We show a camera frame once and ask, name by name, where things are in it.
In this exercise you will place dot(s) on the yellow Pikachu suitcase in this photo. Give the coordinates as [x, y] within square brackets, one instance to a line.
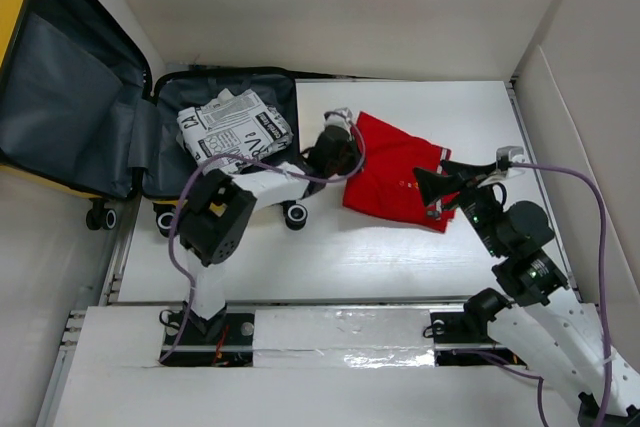
[81, 111]

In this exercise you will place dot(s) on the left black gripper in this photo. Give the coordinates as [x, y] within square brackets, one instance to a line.
[354, 157]

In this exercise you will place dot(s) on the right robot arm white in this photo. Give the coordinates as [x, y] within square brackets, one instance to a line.
[533, 311]

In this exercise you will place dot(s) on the red shirt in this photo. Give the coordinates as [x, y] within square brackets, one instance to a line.
[386, 187]

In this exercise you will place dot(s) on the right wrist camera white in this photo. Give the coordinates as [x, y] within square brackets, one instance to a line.
[510, 159]

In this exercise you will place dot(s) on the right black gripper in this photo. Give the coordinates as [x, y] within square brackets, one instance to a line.
[433, 184]

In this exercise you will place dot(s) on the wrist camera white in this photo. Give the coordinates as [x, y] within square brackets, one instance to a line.
[341, 118]
[510, 159]

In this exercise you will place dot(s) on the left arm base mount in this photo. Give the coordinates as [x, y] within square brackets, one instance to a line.
[228, 344]

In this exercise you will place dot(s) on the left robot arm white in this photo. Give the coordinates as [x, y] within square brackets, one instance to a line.
[214, 210]

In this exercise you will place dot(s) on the black white striped garment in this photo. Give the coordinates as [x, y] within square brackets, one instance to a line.
[224, 96]

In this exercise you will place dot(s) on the aluminium front rail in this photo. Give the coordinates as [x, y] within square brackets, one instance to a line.
[154, 331]

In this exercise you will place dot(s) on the newspaper print cloth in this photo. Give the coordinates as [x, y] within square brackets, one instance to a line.
[245, 126]

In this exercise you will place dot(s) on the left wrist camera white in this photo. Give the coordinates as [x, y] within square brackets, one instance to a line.
[341, 118]

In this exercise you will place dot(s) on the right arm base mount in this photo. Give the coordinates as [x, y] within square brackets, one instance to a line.
[457, 344]

